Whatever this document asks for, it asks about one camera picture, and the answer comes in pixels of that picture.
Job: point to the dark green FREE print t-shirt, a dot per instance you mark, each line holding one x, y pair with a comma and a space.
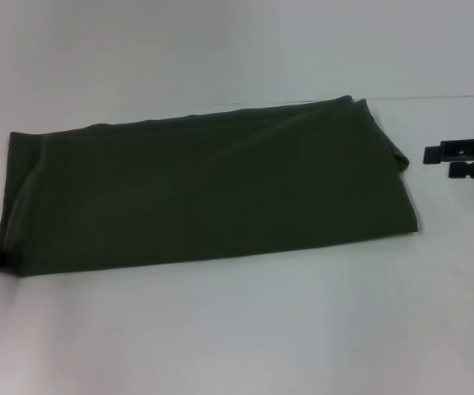
200, 185

